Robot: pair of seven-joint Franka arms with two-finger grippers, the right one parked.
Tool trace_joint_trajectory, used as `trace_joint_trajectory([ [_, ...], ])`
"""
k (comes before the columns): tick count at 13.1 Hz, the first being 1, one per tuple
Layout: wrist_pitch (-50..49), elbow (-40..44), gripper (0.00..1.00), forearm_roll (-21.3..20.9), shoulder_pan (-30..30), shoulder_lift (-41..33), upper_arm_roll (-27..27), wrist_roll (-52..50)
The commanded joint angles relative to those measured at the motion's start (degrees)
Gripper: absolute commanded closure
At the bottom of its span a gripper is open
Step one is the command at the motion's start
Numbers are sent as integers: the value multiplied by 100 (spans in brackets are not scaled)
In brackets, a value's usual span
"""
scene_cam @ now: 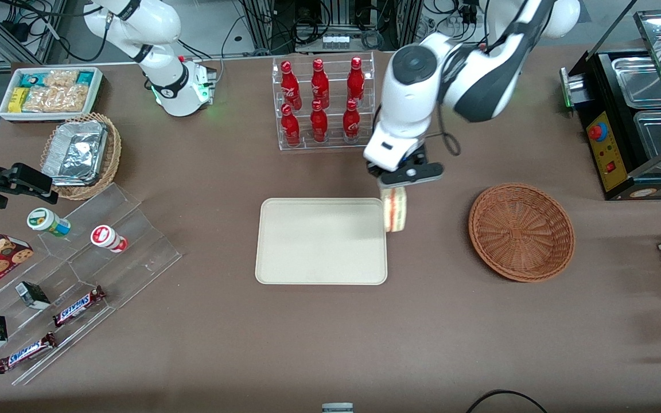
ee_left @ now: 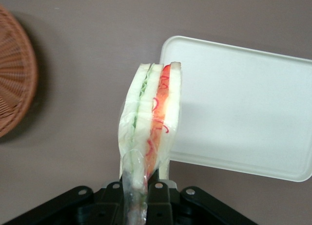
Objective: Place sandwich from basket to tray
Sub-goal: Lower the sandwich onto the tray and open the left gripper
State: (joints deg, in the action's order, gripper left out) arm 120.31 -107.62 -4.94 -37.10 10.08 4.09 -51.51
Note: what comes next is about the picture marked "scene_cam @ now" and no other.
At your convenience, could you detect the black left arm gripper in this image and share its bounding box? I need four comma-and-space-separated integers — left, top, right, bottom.
367, 143, 444, 197

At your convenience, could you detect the triangular sandwich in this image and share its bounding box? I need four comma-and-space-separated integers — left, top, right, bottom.
381, 185, 409, 233

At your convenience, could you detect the light wicker basket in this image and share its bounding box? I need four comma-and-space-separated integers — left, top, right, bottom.
40, 112, 122, 201

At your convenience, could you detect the beige rectangular tray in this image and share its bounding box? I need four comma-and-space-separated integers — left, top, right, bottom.
255, 198, 388, 286

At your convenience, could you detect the brown wicker basket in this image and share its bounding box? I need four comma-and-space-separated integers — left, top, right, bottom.
468, 182, 576, 283

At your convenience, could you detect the green label yogurt cup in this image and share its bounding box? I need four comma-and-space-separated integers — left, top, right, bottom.
26, 208, 72, 237

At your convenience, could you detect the aluminium foil container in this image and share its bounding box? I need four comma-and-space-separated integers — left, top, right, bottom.
41, 120, 108, 186

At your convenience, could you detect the red cola bottle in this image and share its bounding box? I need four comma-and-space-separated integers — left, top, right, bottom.
310, 100, 329, 144
281, 103, 301, 147
311, 58, 330, 110
343, 99, 361, 143
347, 56, 366, 104
281, 60, 302, 111

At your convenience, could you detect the clear acrylic bottle rack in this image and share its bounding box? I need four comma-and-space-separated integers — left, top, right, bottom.
272, 52, 387, 151

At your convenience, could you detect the yellow snack pack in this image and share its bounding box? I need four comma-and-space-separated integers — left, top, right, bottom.
8, 87, 30, 113

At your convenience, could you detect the clear rice cracker bag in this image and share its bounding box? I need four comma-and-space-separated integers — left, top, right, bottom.
23, 85, 88, 113
44, 69, 79, 88

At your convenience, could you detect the red label yogurt cup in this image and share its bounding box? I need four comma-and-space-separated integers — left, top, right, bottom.
90, 225, 129, 254

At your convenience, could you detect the white rectangular snack bin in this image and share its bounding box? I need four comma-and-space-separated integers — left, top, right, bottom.
0, 67, 104, 122

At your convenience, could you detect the clear acrylic stepped display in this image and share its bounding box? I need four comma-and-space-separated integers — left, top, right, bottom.
0, 183, 183, 387

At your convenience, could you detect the Snickers chocolate bar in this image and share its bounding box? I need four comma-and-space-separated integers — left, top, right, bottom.
0, 332, 58, 375
52, 285, 107, 328

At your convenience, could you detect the black food warmer machine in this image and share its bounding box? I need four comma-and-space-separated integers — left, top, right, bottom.
559, 9, 661, 201

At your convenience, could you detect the black looped cable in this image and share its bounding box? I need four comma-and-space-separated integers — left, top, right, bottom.
466, 389, 548, 413

